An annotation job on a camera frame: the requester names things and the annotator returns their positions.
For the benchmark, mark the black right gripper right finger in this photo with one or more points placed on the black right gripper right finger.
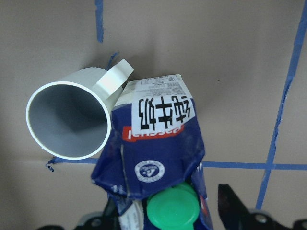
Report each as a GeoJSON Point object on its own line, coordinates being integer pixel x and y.
{"type": "Point", "coordinates": [231, 210]}

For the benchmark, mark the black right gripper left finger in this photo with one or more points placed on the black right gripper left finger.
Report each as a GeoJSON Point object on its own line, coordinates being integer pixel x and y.
{"type": "Point", "coordinates": [110, 217]}

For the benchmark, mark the blue white milk carton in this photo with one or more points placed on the blue white milk carton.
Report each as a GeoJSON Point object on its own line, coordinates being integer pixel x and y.
{"type": "Point", "coordinates": [151, 164]}

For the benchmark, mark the grey white plastic mug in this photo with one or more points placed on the grey white plastic mug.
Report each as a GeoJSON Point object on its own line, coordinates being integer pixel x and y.
{"type": "Point", "coordinates": [70, 118]}

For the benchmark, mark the brown paper table cover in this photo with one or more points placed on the brown paper table cover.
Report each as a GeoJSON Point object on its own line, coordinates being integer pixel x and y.
{"type": "Point", "coordinates": [233, 55]}

